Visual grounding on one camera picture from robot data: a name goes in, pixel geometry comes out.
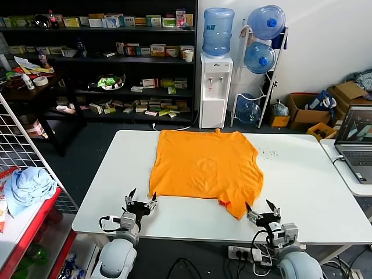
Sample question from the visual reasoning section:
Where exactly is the white side table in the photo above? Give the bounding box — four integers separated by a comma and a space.
319, 138, 372, 197

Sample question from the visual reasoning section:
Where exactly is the yellow orange medicine box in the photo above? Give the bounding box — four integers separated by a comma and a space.
150, 44, 166, 57

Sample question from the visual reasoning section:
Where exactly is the blue plastic bottle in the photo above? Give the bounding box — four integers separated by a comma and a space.
76, 37, 88, 58

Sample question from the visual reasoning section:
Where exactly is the cola bottle red cap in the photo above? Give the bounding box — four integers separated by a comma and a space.
47, 9, 60, 29

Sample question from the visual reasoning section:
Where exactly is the tilted blue water jug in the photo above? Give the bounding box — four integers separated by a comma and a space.
247, 5, 287, 41
243, 41, 276, 74
235, 93, 262, 123

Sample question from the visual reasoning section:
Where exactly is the large open cardboard box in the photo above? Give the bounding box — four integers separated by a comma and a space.
286, 92, 332, 130

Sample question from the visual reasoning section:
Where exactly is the white orange snack bag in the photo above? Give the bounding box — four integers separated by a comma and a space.
0, 190, 9, 234

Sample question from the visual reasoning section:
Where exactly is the light blue crumpled cloth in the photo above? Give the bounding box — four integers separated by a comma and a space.
3, 167, 58, 219

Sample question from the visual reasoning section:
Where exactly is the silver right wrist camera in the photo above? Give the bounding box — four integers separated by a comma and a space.
273, 222, 299, 248

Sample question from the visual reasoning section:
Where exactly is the tan cardboard box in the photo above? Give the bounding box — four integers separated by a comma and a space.
327, 81, 372, 120

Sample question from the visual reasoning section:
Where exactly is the white metal jug rack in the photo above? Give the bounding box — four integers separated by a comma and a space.
230, 19, 289, 129

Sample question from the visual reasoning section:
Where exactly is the white wire grid panel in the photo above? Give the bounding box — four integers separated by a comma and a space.
0, 92, 79, 213

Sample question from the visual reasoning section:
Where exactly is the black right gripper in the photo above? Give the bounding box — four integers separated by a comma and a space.
245, 199, 282, 234

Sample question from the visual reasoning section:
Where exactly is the shiny dark bowl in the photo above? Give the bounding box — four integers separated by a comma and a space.
34, 14, 53, 29

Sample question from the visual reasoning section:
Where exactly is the white paper sheet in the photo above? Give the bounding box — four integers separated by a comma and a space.
13, 56, 40, 70

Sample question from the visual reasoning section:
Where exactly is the red white snack package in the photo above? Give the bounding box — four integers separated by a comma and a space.
0, 167, 20, 188

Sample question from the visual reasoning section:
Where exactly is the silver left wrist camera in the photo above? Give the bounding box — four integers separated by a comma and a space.
120, 212, 137, 232

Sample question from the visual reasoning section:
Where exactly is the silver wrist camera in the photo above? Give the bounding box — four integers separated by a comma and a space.
273, 222, 299, 248
120, 212, 137, 232

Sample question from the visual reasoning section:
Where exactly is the small white bottle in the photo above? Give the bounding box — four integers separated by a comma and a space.
22, 74, 35, 90

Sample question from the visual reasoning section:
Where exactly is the white power cable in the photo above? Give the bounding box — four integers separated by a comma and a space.
151, 109, 202, 131

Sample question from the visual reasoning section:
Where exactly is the upright blue water jug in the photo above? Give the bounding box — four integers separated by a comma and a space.
202, 7, 235, 58

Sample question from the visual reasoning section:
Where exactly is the small yellow box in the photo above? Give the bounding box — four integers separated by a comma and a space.
269, 115, 291, 128

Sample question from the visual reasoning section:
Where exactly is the orange t-shirt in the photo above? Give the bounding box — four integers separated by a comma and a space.
148, 128, 265, 220

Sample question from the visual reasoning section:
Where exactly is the grey blue clothes pile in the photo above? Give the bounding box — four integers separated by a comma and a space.
342, 69, 372, 101

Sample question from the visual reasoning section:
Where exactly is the tall pink medicine box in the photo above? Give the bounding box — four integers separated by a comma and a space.
176, 8, 187, 27

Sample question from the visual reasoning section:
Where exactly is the bowl with green packets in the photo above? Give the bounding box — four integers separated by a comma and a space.
88, 73, 126, 91

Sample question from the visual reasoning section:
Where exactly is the red white cart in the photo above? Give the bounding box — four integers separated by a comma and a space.
0, 167, 78, 279

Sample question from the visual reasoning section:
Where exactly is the blue white bag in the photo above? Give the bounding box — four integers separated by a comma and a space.
307, 90, 338, 113

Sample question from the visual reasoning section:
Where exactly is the green plastic bottle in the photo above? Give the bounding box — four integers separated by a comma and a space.
24, 244, 49, 267

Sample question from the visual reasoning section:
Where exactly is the yellow plastic crate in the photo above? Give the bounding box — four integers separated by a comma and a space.
306, 121, 338, 142

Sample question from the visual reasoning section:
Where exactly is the grey open laptop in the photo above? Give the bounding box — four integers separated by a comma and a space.
334, 105, 372, 185

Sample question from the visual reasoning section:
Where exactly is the blue white package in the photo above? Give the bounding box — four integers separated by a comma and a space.
59, 251, 88, 279

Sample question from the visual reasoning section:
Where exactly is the white power strip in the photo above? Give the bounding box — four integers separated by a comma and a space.
227, 245, 262, 262

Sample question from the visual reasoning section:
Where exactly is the black shelving unit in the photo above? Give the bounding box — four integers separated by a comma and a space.
0, 0, 199, 126

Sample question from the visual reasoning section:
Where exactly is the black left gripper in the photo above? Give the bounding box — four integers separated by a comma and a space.
124, 187, 159, 226

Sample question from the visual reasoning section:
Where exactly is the white water dispenser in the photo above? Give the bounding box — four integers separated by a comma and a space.
199, 52, 234, 129

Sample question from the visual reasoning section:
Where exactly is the blue white medicine box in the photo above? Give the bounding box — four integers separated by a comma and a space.
102, 16, 120, 28

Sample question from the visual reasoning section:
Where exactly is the dark tied plastic bag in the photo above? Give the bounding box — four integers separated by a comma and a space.
271, 100, 290, 117

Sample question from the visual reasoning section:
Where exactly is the dark wooden table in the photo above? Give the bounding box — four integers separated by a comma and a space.
0, 69, 88, 158

